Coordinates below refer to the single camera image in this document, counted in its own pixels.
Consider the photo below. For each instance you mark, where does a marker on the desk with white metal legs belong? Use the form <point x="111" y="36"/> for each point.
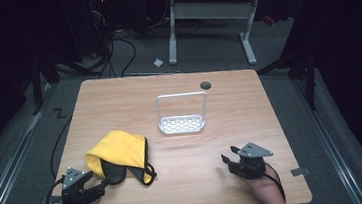
<point x="210" y="10"/>

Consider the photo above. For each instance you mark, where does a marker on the yellow cloth with black trim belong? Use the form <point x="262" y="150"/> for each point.
<point x="119" y="148"/>

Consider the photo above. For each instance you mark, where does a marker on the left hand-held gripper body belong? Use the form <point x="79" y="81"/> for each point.
<point x="74" y="194"/>

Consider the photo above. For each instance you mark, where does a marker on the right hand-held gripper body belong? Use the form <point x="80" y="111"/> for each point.
<point x="250" y="165"/>

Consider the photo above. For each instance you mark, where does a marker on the person's right hand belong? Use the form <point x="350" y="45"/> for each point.
<point x="264" y="189"/>

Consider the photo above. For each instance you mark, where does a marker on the crumpled white paper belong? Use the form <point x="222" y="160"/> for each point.
<point x="158" y="62"/>

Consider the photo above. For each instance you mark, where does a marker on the metal floor rail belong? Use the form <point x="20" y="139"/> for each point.
<point x="11" y="165"/>
<point x="334" y="147"/>

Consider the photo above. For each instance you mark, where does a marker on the small red object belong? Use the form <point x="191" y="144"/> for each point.
<point x="269" y="20"/>

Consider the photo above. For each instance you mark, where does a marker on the black table grommet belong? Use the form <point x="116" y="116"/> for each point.
<point x="205" y="85"/>

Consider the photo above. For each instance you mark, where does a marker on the black metal stand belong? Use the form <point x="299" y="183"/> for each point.
<point x="36" y="85"/>
<point x="310" y="76"/>

